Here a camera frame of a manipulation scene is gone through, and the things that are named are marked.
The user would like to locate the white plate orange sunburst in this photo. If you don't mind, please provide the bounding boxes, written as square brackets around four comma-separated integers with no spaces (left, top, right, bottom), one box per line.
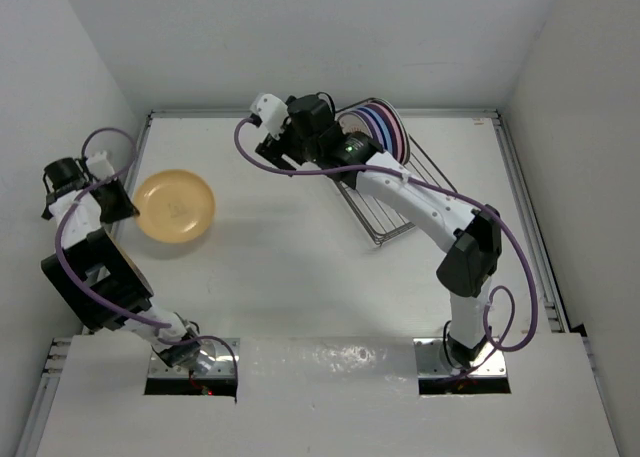
[338,112,370,136]

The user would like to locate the yellow plastic plate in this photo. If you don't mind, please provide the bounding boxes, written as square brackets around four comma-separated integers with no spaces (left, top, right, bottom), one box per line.
[133,169,216,244]

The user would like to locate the purple plastic plate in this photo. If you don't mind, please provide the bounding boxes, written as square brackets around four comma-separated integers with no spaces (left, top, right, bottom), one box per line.
[351,110,385,146]

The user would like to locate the blue plastic plate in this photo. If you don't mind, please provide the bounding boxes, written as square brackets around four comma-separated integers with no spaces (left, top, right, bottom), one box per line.
[361,105,396,153]

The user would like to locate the pink plastic plate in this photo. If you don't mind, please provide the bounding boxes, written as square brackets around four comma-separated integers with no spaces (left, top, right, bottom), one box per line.
[383,107,403,160]

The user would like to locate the white plate green rim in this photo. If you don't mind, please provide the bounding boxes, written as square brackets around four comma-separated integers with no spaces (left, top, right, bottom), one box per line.
[374,98,411,165]

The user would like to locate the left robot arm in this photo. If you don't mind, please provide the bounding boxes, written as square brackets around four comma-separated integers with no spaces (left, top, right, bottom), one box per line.
[41,152,201,371]

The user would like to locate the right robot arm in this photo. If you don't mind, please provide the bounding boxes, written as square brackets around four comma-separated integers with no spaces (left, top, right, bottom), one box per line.
[251,94,502,369]

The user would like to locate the white front cover board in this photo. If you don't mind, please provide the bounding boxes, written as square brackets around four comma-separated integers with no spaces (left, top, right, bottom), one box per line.
[39,334,617,456]

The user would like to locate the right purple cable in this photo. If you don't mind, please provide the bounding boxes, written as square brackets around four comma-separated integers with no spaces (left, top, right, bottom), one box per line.
[233,115,539,381]

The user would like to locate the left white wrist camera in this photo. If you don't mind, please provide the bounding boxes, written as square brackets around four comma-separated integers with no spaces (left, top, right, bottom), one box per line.
[85,151,115,181]

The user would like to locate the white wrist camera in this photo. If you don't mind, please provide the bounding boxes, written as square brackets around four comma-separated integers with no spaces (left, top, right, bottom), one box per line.
[250,93,288,140]
[85,151,115,181]

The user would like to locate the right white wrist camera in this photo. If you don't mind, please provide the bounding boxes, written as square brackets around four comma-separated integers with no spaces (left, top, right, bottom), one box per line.
[250,93,288,140]

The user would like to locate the metal wire dish rack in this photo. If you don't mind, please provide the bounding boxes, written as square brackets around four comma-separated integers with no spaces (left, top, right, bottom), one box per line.
[336,98,466,250]

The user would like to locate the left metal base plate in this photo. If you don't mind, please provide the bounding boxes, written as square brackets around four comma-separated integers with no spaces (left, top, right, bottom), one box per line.
[148,338,240,379]

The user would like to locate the metal base plate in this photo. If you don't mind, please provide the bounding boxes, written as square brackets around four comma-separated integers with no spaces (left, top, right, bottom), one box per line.
[413,337,508,379]
[148,338,240,379]

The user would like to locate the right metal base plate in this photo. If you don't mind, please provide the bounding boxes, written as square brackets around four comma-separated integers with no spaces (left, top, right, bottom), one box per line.
[413,337,508,379]

